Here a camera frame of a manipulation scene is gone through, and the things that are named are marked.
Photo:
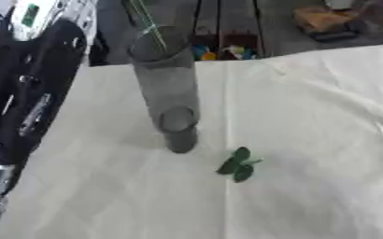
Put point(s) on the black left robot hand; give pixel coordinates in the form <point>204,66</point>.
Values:
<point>31,93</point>

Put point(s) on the small grey cylinder vase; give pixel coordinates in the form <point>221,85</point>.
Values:
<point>179,140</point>

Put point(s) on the green flower stem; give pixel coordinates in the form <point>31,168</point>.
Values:
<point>148,21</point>

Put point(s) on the dark bin with colourful toys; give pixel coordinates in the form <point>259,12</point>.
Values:
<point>227,46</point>

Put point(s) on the green leaf sprig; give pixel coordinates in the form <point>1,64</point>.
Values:
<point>237,166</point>

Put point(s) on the tan cardboard box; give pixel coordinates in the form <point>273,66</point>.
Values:
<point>325,18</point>

